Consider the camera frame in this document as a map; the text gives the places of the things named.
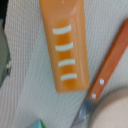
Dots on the beige woven placemat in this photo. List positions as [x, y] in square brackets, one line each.
[28, 94]

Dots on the orange toy bread loaf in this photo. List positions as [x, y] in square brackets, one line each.
[64, 25]

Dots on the light blue milk carton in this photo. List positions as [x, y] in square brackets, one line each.
[37, 124]

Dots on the wooden handled toy knife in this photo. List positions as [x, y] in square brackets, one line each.
[109, 65]

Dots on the round wooden plate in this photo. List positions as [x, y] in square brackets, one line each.
[111, 111]

